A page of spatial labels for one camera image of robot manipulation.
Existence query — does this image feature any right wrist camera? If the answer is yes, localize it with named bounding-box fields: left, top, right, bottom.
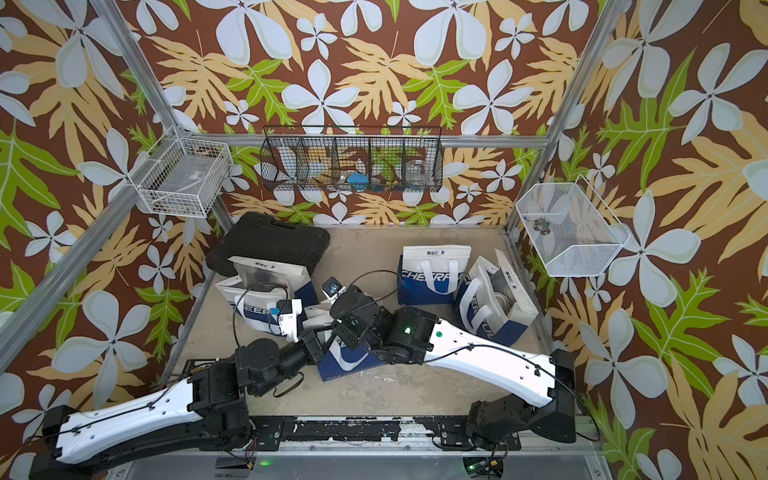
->
left=321, top=277, right=346, bottom=302

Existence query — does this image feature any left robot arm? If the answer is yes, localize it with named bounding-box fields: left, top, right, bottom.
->
left=29, top=330, right=329, bottom=479

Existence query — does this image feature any white wire basket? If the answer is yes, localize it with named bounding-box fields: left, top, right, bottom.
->
left=129, top=127, right=233, bottom=218

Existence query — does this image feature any takeout bag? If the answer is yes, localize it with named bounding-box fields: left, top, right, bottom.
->
left=398, top=245, right=472, bottom=306
left=216, top=256, right=319, bottom=336
left=304, top=315, right=384, bottom=382
left=454, top=249, right=538, bottom=346

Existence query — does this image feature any blue object in basket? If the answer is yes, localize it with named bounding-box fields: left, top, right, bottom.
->
left=346, top=173, right=370, bottom=190

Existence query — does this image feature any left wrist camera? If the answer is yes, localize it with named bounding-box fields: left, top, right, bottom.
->
left=269, top=299, right=303, bottom=343

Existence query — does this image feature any small dark object in mesh basket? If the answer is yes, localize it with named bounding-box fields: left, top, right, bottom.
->
left=533, top=218, right=552, bottom=236

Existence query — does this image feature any black wire basket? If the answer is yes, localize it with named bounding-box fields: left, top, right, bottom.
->
left=257, top=126, right=445, bottom=192

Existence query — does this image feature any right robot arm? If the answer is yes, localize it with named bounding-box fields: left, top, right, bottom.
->
left=323, top=280, right=577, bottom=443

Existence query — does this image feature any black plastic tool case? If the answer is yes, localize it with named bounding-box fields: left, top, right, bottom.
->
left=205, top=212, right=330, bottom=277

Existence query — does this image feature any white mesh basket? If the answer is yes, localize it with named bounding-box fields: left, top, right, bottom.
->
left=516, top=176, right=630, bottom=278

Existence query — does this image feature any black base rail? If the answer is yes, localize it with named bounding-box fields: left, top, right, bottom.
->
left=247, top=415, right=521, bottom=453

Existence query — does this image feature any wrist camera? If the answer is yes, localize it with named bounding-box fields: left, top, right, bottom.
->
left=269, top=299, right=303, bottom=343
left=321, top=277, right=346, bottom=302

